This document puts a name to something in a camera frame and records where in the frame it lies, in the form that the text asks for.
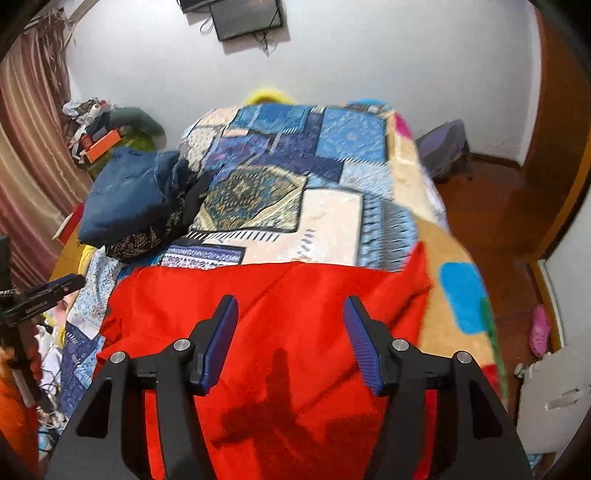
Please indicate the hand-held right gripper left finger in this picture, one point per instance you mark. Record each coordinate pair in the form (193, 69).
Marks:
(221, 344)

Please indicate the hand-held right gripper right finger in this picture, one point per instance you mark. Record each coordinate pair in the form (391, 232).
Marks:
(362, 348)

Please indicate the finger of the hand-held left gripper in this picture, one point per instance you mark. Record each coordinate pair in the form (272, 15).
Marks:
(46, 297)

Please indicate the red zip jacket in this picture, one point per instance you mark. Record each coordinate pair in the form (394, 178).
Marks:
(295, 300)

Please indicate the bamboo lap desk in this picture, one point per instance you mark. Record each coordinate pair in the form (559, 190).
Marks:
(67, 261)

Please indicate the yellow cloth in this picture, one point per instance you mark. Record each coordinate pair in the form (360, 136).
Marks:
(88, 261)

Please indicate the red box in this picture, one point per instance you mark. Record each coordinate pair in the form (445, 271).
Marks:
(71, 224)

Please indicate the striped brown curtain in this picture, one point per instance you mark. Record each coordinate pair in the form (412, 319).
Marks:
(27, 161)

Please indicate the dark patterned cloth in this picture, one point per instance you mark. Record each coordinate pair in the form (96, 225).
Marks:
(138, 242)

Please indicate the orange cloth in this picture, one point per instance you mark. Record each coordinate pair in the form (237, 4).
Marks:
(16, 415)

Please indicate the blue jeans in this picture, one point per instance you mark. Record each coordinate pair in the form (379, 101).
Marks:
(129, 198)

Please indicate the patchwork printed blanket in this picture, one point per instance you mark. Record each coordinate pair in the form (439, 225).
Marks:
(332, 217)

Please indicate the orange box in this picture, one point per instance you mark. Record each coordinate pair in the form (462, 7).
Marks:
(104, 145)

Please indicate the pile of clutter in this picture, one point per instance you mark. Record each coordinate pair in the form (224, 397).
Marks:
(85, 122)

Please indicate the pink clog shoe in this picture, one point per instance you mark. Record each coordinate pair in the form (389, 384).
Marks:
(540, 330)

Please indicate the grey pillow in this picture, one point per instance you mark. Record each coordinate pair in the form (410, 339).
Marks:
(138, 120)

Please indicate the white heart-print wardrobe door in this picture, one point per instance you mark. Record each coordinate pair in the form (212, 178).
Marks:
(572, 300)

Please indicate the grey purple backpack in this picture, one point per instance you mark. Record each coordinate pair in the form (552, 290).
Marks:
(441, 147)

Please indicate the yellow plush object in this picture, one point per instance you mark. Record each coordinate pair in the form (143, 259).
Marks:
(268, 97)

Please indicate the brown wooden door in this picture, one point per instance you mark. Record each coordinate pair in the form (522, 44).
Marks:
(558, 138)

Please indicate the black wall television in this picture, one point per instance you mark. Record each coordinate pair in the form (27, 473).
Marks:
(196, 4)

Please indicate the small black wall monitor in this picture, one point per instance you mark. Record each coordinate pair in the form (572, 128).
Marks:
(247, 16)

